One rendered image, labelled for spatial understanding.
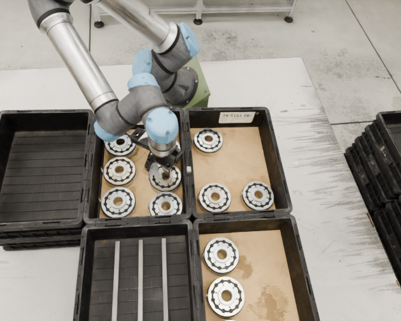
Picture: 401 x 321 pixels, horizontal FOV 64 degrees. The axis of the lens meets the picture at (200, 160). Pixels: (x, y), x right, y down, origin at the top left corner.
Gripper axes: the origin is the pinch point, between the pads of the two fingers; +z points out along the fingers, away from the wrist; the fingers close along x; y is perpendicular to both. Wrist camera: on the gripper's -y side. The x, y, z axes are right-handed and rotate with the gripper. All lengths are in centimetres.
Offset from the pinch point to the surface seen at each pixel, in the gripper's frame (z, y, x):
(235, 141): 3.2, 17.7, 23.7
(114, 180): -2.5, -6.5, -13.7
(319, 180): 13, 54, 34
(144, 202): -1.3, 5.0, -13.8
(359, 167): 58, 82, 78
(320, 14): 125, 12, 233
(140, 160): 2.1, -5.2, -2.8
